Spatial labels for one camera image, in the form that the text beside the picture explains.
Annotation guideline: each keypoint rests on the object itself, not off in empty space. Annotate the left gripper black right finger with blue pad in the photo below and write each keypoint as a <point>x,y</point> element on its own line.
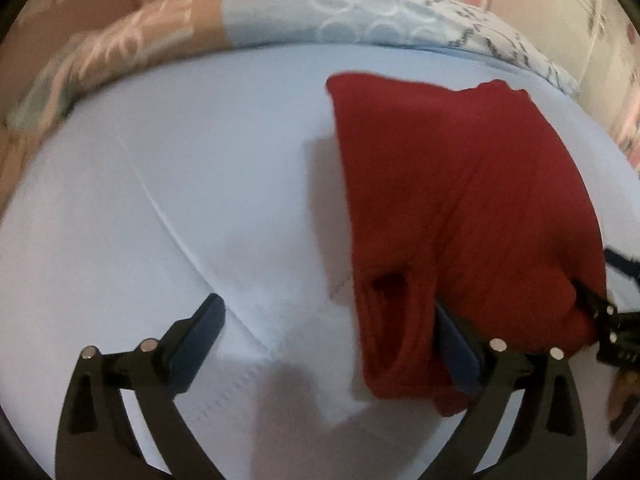
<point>524,420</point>

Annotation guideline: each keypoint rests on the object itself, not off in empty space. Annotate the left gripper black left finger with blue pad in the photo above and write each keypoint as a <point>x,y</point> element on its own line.
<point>95,438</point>

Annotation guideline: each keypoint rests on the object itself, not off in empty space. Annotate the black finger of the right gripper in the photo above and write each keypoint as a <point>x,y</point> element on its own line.
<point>628,266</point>
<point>592,304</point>

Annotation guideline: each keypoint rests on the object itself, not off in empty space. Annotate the red knit sweater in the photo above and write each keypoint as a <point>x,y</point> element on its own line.
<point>465,201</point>

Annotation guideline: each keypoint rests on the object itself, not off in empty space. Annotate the person's hand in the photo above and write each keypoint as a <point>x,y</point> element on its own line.
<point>624,387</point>

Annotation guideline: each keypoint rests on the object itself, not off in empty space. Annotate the white wardrobe with decals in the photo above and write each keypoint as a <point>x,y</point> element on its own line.
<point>595,41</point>

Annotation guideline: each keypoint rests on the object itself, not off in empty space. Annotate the white quilted comforter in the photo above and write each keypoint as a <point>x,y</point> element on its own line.
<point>222,174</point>

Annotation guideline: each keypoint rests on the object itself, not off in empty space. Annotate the green plaid cloth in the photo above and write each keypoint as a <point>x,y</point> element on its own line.
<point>46,100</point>

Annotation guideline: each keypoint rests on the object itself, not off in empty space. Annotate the brown headboard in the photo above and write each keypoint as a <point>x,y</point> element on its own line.
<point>29,45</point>

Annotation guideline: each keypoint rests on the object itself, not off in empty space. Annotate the patterned tan blue pillow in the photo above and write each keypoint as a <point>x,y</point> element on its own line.
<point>168,29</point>

